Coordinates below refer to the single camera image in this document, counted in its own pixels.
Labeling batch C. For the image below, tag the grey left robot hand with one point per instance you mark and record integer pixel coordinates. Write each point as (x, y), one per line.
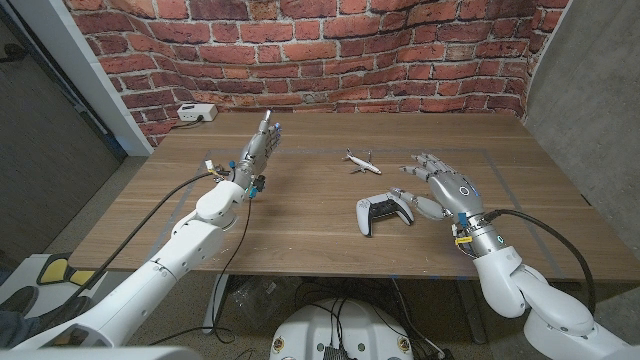
(257, 152)

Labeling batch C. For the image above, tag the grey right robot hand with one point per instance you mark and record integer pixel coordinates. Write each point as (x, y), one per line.
(457, 197)

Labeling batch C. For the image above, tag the white game controller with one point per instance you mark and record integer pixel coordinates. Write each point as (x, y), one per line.
(367, 212)

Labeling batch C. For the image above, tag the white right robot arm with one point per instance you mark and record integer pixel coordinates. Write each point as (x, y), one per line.
(505, 280)

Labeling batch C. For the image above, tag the white robot shoulder cover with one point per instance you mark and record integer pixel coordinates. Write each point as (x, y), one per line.
(100, 355)

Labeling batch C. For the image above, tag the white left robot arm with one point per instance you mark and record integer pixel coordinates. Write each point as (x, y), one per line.
(190, 245)

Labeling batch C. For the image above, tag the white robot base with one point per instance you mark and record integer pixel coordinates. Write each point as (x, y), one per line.
(345, 325)

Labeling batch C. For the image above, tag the white toy airplane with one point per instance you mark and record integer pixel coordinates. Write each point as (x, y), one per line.
(362, 162)

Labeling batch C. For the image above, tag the white power outlet box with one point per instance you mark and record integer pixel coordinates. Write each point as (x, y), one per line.
(197, 111)

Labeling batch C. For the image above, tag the grey table leg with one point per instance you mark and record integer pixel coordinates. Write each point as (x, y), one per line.
(472, 315)

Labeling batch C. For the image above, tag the red brick printed backdrop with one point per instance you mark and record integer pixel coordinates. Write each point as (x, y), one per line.
(325, 50)

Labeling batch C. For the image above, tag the clear plastic bag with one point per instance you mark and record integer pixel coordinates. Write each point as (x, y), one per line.
(265, 300)

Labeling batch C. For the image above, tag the white table leg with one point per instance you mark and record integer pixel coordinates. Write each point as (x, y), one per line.
(215, 310)

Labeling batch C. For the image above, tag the dark grey door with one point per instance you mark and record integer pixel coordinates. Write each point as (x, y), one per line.
(40, 150)

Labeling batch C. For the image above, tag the yellow black foot pedal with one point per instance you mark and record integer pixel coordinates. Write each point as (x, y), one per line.
(55, 270)

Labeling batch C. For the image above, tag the white floor platform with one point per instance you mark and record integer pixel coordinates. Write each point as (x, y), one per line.
(50, 294)

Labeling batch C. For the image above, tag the white door frame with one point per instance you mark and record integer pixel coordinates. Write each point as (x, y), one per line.
(75, 60)

